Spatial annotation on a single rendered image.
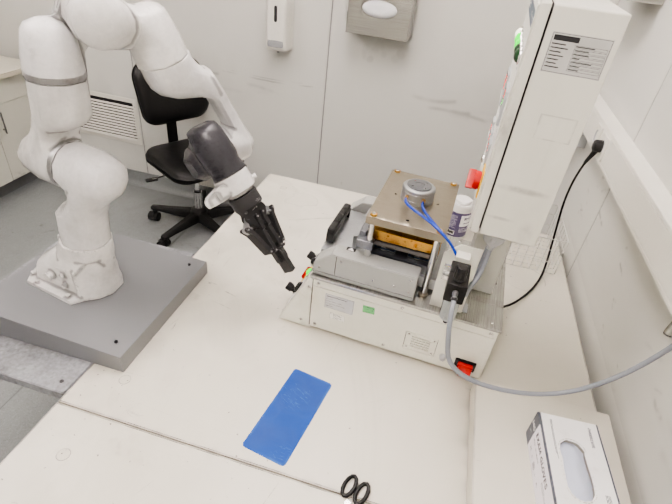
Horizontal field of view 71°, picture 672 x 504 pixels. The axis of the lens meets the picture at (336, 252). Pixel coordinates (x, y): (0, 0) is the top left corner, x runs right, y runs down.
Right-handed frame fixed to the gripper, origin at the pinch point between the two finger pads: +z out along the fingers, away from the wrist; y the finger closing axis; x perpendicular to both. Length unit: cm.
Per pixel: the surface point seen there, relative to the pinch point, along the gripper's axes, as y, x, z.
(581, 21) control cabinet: 5, -77, -25
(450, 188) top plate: 26.2, -38.4, 4.4
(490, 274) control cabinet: 12, -45, 23
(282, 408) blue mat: -30.5, -6.1, 20.5
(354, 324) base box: -4.0, -13.4, 20.4
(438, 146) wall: 160, 13, 33
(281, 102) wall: 147, 83, -26
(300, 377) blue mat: -21.1, -5.3, 20.9
